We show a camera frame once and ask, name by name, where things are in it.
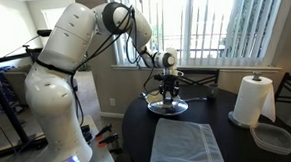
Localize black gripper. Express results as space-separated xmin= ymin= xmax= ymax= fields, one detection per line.
xmin=157 ymin=76 xmax=183 ymax=106

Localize glass lid with grey knob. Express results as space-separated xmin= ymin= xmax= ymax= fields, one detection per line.
xmin=147 ymin=98 xmax=189 ymax=118

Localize dark wooden chair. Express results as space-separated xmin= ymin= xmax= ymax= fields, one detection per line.
xmin=175 ymin=66 xmax=221 ymax=87

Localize grey mug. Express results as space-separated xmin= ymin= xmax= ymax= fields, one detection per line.
xmin=206 ymin=82 xmax=221 ymax=100

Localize grey cloth towel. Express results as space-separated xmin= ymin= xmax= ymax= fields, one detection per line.
xmin=145 ymin=114 xmax=227 ymax=162

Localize white paper towel roll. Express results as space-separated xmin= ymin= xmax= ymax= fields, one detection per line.
xmin=229 ymin=73 xmax=277 ymax=129

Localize white vertical blinds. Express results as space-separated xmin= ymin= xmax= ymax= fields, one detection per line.
xmin=106 ymin=0 xmax=291 ymax=76

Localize robot mounting table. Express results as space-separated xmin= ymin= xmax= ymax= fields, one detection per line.
xmin=76 ymin=112 xmax=120 ymax=162

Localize clear plastic food container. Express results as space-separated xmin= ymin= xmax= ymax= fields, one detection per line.
xmin=249 ymin=120 xmax=291 ymax=158

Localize brown cardboard box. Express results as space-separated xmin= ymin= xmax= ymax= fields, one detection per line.
xmin=3 ymin=64 xmax=37 ymax=106

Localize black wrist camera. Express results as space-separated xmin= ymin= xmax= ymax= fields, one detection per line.
xmin=153 ymin=71 xmax=185 ymax=82

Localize black clamp with orange handle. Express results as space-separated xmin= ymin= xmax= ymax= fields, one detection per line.
xmin=94 ymin=123 xmax=114 ymax=140
xmin=97 ymin=131 xmax=121 ymax=149

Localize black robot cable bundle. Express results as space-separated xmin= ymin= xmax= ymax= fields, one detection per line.
xmin=65 ymin=3 xmax=169 ymax=129

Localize black camera stand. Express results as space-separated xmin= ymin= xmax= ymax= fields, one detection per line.
xmin=0 ymin=27 xmax=59 ymax=161

